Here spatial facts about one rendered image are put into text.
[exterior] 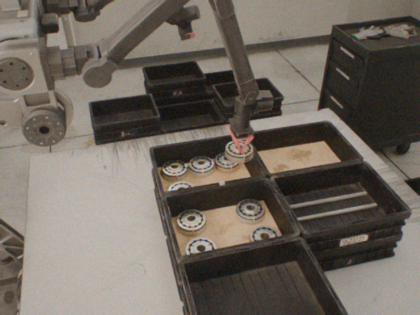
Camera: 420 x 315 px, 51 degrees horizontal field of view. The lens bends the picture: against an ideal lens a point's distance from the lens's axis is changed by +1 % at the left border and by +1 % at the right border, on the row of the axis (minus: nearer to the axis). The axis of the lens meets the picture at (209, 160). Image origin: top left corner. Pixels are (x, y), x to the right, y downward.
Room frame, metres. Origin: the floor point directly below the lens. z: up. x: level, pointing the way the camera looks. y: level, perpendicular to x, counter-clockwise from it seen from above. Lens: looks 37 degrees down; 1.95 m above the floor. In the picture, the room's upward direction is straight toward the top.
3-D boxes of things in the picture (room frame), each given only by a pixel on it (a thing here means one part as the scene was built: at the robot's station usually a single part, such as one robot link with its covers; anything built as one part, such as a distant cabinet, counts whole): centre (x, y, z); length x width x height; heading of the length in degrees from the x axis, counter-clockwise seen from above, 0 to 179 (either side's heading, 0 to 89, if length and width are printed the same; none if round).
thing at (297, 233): (1.04, -0.06, 0.92); 0.40 x 0.30 x 0.02; 105
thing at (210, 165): (1.40, 0.03, 0.86); 0.10 x 0.10 x 0.01
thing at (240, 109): (1.30, -0.12, 1.20); 0.07 x 0.06 x 0.07; 107
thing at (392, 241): (1.14, -0.45, 0.76); 0.40 x 0.30 x 0.12; 105
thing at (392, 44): (2.74, -1.17, 0.45); 0.60 x 0.45 x 0.90; 106
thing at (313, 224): (1.14, -0.45, 0.87); 0.40 x 0.30 x 0.11; 105
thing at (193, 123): (2.41, 0.14, 0.31); 0.40 x 0.30 x 0.34; 106
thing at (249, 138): (1.28, -0.11, 1.07); 0.07 x 0.07 x 0.09; 16
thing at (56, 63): (1.08, 0.40, 1.45); 0.09 x 0.08 x 0.12; 16
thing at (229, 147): (1.29, -0.11, 1.01); 0.10 x 0.10 x 0.01
